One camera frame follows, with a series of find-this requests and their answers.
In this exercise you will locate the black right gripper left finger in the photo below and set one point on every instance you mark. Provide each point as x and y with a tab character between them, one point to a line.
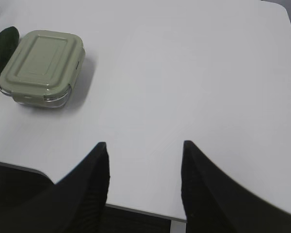
31	203

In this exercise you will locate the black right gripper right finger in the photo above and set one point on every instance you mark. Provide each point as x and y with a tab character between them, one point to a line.
215	203

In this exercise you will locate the green lidded glass food container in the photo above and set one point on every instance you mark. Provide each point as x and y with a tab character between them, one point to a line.
43	70

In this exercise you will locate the dark green cucumber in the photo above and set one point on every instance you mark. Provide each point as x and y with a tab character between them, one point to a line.
9	38

